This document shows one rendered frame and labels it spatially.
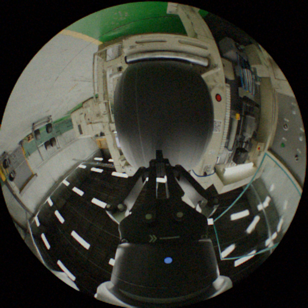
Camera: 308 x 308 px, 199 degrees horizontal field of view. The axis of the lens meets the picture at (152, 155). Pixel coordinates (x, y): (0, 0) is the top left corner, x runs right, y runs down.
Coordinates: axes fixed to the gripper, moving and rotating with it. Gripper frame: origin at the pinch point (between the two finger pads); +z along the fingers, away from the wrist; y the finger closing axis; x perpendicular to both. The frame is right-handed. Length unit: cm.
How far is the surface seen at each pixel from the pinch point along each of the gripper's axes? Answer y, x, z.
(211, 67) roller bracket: 24.5, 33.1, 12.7
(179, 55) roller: 11.0, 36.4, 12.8
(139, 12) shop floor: -4, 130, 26
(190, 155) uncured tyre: 9.3, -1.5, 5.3
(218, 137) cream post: 35.7, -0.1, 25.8
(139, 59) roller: -4.5, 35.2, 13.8
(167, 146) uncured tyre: 2.3, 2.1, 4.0
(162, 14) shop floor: 17, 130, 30
